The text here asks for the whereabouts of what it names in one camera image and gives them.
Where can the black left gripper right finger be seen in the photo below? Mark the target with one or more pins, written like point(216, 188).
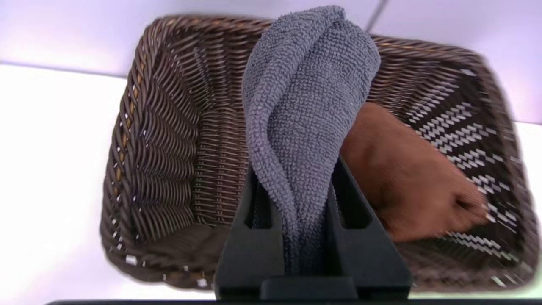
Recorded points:
point(364, 258)

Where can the dark brown wicker basket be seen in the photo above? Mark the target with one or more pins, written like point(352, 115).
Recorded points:
point(178, 148)

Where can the brown towel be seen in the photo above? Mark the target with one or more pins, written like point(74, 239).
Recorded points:
point(406, 178)

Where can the grey towel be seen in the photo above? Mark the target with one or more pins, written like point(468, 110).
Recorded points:
point(305, 106)

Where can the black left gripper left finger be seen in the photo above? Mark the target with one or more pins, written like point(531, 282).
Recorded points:
point(250, 254)

